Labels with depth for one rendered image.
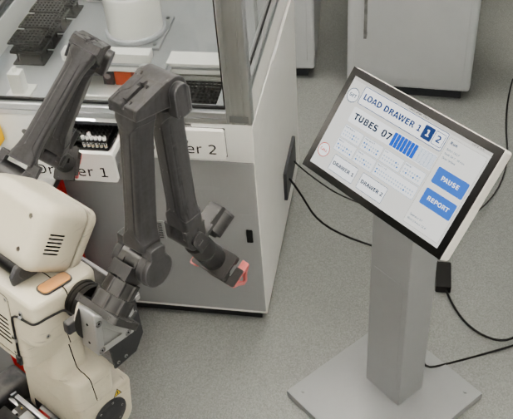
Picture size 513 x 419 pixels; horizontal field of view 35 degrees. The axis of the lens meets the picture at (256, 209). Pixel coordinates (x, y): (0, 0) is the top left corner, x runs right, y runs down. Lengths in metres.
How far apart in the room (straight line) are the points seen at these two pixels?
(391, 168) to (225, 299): 1.15
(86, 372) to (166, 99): 0.75
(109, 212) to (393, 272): 1.05
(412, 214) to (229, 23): 0.74
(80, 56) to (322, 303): 1.62
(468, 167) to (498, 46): 2.77
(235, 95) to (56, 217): 0.97
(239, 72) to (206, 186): 0.47
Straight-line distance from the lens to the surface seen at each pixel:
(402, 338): 2.63
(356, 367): 2.99
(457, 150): 2.09
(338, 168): 2.26
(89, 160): 2.56
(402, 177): 2.15
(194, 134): 2.57
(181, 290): 3.12
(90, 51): 1.99
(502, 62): 4.66
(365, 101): 2.26
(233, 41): 2.37
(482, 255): 3.47
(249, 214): 2.76
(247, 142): 2.57
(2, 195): 1.74
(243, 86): 2.45
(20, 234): 1.69
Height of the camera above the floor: 2.42
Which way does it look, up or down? 42 degrees down
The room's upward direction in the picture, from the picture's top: 5 degrees counter-clockwise
